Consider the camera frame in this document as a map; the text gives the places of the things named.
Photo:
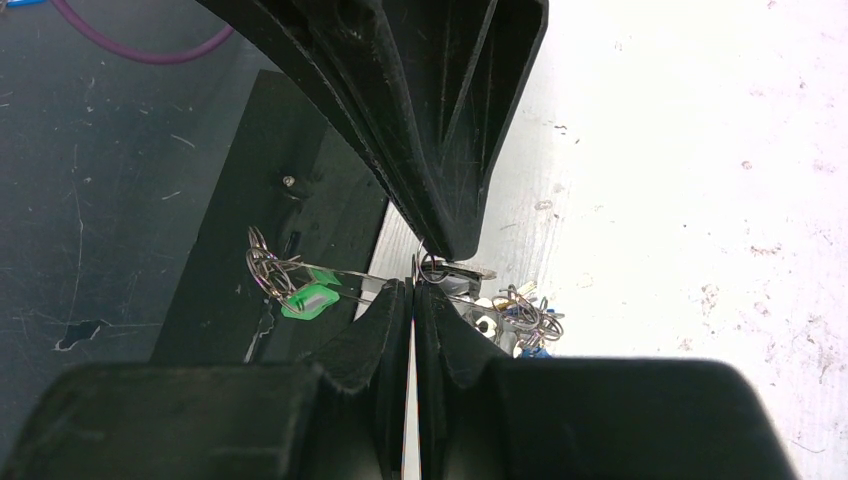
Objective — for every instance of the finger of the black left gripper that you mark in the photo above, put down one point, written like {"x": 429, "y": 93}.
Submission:
{"x": 423, "y": 91}

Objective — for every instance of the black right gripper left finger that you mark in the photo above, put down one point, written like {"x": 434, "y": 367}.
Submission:
{"x": 336, "y": 414}

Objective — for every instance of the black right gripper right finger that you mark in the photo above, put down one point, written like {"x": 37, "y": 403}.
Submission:
{"x": 484, "y": 414}

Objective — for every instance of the blue key tag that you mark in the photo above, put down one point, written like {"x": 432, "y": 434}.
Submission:
{"x": 536, "y": 352}

